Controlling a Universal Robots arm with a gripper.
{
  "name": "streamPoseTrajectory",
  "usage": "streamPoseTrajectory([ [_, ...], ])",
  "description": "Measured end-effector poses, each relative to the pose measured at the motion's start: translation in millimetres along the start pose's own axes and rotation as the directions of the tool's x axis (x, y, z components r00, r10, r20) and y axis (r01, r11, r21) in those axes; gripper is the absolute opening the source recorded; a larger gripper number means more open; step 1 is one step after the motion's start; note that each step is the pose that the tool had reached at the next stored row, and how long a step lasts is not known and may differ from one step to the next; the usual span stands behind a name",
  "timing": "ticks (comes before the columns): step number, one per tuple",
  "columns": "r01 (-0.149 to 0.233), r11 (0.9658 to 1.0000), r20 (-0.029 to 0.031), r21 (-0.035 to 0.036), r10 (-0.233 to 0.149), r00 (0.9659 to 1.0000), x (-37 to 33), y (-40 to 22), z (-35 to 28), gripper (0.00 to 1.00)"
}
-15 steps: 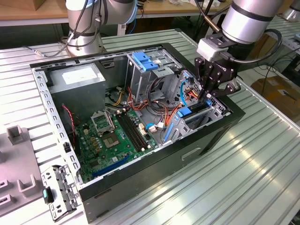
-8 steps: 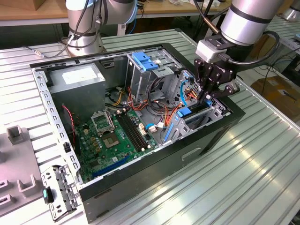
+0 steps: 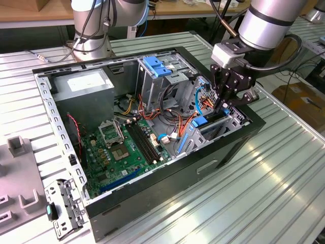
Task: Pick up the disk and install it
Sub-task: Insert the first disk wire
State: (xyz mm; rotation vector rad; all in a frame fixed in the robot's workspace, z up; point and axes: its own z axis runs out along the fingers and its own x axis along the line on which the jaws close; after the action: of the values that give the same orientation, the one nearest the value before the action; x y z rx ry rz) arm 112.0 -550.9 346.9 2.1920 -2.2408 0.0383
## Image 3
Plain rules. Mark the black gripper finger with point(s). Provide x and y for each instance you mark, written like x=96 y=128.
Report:
x=219 y=86
x=243 y=99

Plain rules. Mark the hard disk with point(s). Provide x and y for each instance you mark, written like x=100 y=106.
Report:
x=199 y=121

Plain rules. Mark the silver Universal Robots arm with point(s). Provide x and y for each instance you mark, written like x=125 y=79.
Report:
x=264 y=25

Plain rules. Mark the grey metal disk bay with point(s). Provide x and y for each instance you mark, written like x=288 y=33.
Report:
x=233 y=122

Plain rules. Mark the brown cardboard under table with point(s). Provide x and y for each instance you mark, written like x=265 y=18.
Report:
x=284 y=53

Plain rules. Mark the large cardboard floor box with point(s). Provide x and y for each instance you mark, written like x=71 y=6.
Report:
x=297 y=101

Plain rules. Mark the blue plastic drive latch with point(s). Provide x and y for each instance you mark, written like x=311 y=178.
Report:
x=157 y=68

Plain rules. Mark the grey optical drive cage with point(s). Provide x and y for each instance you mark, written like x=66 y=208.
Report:
x=149 y=89

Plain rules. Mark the metal slat side table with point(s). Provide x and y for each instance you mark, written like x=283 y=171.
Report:
x=311 y=33

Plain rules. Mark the long wooden desk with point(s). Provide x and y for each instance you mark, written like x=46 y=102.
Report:
x=177 y=11

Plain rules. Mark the small blue object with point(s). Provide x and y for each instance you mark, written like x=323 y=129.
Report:
x=322 y=40

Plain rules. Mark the black RAM slot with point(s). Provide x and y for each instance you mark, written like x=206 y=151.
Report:
x=147 y=142
x=141 y=145

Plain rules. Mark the small white box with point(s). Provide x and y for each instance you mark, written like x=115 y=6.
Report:
x=132 y=32

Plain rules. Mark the CPU socket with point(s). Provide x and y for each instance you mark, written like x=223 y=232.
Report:
x=119 y=153

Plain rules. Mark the black open PC case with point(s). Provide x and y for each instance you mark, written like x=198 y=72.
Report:
x=152 y=193

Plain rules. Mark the grey power supply unit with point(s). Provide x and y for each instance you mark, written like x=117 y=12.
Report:
x=83 y=101

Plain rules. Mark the blue expansion slot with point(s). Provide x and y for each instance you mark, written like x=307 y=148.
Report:
x=119 y=181

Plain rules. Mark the green motherboard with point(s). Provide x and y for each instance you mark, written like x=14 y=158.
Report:
x=96 y=162

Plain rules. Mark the small black case clip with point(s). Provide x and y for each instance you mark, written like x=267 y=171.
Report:
x=72 y=160

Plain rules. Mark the cardboard box on desk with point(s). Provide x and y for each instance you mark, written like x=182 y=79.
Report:
x=41 y=5

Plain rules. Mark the black latch green tab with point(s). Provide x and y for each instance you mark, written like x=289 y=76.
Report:
x=52 y=212

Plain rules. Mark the grey parts rack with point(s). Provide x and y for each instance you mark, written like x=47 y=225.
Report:
x=20 y=172

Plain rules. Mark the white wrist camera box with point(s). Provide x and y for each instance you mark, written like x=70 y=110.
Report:
x=223 y=56

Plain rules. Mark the square brown base plate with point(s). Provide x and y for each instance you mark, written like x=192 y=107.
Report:
x=69 y=47

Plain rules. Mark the metal slot bracket cover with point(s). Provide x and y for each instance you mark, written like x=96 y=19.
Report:
x=67 y=203

